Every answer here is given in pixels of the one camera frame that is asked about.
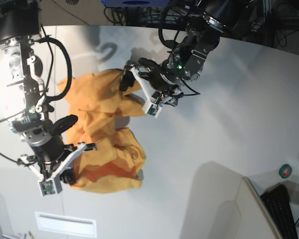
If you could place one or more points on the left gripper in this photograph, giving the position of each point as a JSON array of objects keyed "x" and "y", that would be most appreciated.
[{"x": 162, "y": 80}]

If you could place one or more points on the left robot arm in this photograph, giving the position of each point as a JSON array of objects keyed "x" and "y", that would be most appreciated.
[{"x": 186, "y": 58}]

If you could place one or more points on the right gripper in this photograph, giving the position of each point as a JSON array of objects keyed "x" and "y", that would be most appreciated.
[{"x": 44, "y": 138}]

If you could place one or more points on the black keyboard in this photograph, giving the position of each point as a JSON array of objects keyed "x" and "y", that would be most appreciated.
[{"x": 277, "y": 203}]

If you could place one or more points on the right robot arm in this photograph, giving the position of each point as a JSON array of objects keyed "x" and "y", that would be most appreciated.
[{"x": 28, "y": 103}]

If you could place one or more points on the yellow orange t-shirt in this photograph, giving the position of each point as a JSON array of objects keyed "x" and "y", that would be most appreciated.
[{"x": 98, "y": 103}]

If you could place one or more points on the green tape roll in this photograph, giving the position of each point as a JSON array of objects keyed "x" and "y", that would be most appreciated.
[{"x": 285, "y": 171}]

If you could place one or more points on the white partition board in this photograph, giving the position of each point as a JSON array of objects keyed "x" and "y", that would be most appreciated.
[{"x": 255, "y": 220}]

